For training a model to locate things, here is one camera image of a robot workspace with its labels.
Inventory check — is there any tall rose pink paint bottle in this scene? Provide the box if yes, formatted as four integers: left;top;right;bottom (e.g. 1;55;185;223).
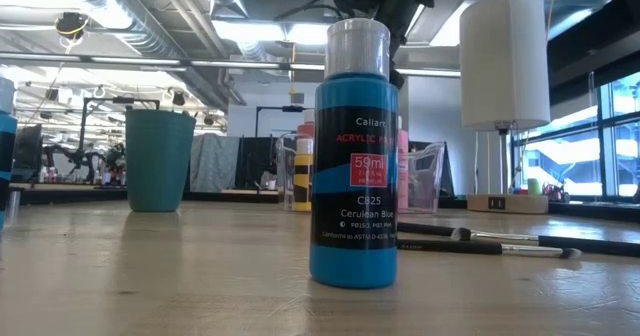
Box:
298;108;316;140

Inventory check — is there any small blue paint bottle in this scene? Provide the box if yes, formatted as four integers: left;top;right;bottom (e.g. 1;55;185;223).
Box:
0;77;19;233

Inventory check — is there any black background partition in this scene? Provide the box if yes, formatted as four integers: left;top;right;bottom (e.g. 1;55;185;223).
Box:
234;135;279;191

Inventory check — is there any teal plastic cup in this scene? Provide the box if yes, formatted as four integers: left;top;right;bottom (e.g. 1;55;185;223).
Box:
124;108;197;213

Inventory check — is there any thin black paintbrush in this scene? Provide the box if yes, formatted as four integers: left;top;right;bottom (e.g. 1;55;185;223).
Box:
397;221;457;239
448;227;640;259
397;238;584;261

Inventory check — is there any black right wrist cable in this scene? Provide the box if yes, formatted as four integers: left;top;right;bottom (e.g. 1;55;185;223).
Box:
273;1;346;23

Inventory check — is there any black ceiling device yellow cable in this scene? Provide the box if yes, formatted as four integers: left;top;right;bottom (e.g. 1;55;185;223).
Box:
54;11;91;41

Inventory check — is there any black aluminium table frame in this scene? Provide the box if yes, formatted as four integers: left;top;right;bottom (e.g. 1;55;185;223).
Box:
548;200;640;223

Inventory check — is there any black background monitor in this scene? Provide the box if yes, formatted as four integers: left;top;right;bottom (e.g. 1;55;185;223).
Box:
12;123;44;187

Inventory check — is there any cerulean blue paint bottle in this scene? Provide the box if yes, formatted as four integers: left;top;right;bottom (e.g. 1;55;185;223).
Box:
308;18;400;290

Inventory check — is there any table lamp white shade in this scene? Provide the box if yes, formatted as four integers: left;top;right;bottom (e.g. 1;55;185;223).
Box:
458;0;552;216

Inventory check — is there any black background gantry frame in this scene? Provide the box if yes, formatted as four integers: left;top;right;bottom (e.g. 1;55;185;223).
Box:
254;104;317;140

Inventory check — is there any tall light pink paint bottle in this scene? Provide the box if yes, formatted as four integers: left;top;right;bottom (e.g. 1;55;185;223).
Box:
398;115;410;212

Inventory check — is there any clear plastic tray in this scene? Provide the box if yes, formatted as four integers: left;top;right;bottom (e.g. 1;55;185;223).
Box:
276;131;447;215

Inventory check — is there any small lemon yellow paint bottle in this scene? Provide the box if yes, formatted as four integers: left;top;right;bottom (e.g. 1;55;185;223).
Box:
293;136;315;213

